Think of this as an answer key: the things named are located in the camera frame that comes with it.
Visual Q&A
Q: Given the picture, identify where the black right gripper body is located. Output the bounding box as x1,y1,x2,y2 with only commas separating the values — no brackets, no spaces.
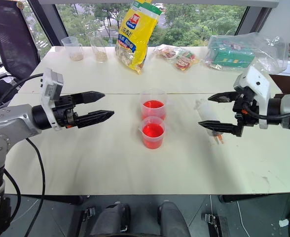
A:
232,88,258,137

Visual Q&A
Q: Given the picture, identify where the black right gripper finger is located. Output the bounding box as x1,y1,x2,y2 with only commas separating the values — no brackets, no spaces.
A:
207,91,238,104
198,120,238,136

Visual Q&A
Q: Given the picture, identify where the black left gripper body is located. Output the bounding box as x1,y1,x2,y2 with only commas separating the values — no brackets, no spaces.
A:
52,94,80,129

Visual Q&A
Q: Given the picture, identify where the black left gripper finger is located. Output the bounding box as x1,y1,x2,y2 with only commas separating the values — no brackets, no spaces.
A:
72,91,106,106
76,110,115,129

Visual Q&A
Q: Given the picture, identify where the clear plastic syringe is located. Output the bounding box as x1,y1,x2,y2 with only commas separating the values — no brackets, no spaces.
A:
193,98,226,146

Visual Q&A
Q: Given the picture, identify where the clear glass with grains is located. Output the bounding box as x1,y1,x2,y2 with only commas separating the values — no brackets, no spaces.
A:
87,32,109,63

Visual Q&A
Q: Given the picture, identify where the large clear cup red liquid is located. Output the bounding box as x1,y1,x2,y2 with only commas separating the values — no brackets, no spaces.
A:
140,89,168,122

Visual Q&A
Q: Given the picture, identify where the small clear cup red liquid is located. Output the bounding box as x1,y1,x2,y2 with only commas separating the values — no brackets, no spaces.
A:
138,117,166,150

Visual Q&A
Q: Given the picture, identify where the brown wooden desk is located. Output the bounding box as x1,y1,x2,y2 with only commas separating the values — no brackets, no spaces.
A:
270,73,290,95

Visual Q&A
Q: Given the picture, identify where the green box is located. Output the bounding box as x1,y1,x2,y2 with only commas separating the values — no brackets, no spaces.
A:
212,46,256,69

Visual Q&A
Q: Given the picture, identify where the clear crumpled plastic bag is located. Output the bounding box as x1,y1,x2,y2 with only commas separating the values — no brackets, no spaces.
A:
203,32,290,75

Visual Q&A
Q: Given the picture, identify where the clear bag of snack packets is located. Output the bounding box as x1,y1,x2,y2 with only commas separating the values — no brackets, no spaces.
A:
153,44,200,73

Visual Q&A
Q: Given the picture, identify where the yellow snack bag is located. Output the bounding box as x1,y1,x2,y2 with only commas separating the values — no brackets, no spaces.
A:
115,0,163,75

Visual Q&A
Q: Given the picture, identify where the black table foot bar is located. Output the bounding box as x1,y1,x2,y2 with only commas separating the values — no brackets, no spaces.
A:
218,193,290,204

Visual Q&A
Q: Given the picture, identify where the black office chair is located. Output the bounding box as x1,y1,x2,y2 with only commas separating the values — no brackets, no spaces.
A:
0,0,41,104

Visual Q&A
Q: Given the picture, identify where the dark rounded shape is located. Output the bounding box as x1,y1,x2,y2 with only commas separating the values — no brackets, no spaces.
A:
89,200,132,237
157,200,192,237

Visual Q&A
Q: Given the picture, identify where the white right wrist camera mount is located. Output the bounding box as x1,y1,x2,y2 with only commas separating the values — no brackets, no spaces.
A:
233,65,272,130

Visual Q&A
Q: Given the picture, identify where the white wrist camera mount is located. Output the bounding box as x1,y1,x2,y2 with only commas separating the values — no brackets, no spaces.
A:
39,68,65,131
233,65,272,130

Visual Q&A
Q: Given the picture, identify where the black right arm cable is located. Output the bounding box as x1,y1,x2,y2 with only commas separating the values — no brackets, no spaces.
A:
242,102,290,120

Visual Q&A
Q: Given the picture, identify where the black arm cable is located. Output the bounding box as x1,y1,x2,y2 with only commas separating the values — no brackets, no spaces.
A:
242,102,290,120
0,73,44,112

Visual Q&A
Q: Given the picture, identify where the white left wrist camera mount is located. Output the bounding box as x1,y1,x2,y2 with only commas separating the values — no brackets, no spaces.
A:
39,68,65,131

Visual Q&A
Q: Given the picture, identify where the clear measuring cup with handle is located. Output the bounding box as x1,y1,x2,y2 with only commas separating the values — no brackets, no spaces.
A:
61,36,84,62

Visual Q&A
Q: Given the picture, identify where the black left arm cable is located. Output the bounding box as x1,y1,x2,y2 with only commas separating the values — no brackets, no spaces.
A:
0,73,44,112

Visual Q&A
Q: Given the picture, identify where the black long looping cable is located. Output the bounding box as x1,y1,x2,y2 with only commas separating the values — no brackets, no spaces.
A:
1,137,46,237

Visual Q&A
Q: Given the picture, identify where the thin white floor cable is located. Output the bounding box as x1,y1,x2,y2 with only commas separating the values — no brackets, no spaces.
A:
235,200,251,237

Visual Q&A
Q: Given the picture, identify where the black caster with bracket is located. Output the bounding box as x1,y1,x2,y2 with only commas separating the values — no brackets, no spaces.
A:
201,212,231,237
81,206,97,222

